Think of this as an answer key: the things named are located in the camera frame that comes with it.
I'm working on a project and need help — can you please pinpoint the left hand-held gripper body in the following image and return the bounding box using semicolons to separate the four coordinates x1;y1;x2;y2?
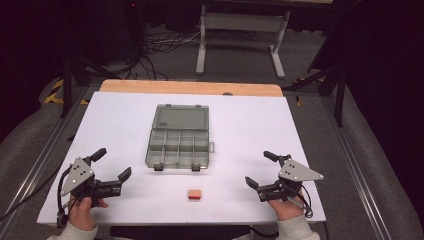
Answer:
60;156;123;208

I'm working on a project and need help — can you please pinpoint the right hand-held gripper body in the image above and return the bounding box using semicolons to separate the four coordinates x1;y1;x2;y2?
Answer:
256;154;325;203

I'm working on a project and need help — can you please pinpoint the person's right hand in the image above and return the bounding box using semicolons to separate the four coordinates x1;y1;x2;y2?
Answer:
267;192;305;221

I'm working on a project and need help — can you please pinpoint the person's left hand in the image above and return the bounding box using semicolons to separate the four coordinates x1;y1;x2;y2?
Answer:
68;196;110;232

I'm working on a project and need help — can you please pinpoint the clear plastic compartment box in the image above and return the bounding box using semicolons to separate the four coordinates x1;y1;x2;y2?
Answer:
144;103;216;173

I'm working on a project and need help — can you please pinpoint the black tripod stand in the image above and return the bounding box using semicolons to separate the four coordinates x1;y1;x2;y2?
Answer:
59;54;122;119
283;64;348;128

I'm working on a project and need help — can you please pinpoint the yellow black hazard tape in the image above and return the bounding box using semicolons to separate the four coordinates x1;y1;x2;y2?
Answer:
44;78;90;106

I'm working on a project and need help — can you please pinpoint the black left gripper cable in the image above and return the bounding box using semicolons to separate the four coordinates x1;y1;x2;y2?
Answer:
56;165;73;230

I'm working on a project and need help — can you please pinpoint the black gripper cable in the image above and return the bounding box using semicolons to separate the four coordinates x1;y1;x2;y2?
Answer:
56;165;73;230
289;184;314;219

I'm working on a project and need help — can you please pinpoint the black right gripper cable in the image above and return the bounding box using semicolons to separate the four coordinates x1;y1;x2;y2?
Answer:
289;184;314;219

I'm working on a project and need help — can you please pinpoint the aluminium floor rail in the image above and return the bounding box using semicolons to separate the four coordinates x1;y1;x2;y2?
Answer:
320;95;395;240
0;85;92;240

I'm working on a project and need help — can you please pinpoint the bundle of floor cables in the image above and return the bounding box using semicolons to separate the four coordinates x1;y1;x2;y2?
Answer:
124;29;203;82

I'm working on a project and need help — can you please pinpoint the grey metal table frame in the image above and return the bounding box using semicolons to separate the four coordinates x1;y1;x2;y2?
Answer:
195;4;292;80

